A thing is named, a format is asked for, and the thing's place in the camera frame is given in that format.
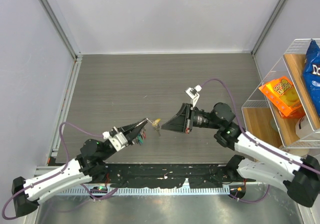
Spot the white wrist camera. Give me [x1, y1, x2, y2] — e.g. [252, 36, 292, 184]
[102, 131, 129, 152]
[185, 85, 202, 108]

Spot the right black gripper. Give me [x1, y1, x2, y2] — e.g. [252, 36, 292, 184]
[162, 102, 222, 133]

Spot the white slotted cable duct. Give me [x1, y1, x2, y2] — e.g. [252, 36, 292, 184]
[57, 184, 230, 196]

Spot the blue chip bag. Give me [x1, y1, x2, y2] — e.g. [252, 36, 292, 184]
[302, 39, 320, 116]

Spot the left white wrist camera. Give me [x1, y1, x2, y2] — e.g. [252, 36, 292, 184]
[102, 131, 129, 152]

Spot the key with yellow tag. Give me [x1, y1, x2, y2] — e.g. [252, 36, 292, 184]
[151, 118, 161, 137]

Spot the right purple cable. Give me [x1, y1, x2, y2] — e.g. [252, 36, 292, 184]
[199, 78, 320, 204]

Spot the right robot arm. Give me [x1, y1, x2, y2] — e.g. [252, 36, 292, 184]
[161, 102, 320, 208]

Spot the orange Scrub Daddy box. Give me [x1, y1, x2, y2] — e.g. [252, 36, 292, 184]
[258, 76, 305, 119]

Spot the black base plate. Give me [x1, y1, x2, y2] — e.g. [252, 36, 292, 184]
[102, 163, 245, 189]

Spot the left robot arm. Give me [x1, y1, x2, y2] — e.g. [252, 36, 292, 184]
[11, 118, 148, 218]

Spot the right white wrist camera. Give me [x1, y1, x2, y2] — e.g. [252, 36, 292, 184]
[185, 85, 202, 108]

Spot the purple cable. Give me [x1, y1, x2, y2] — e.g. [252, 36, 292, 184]
[1, 121, 118, 221]
[199, 78, 320, 204]

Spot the keyring with tagged keys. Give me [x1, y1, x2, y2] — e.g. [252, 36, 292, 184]
[132, 118, 155, 146]

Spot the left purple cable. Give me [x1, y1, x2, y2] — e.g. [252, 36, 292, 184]
[1, 121, 118, 221]

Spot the wire shelf rack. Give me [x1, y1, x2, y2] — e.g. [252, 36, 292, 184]
[242, 38, 320, 157]

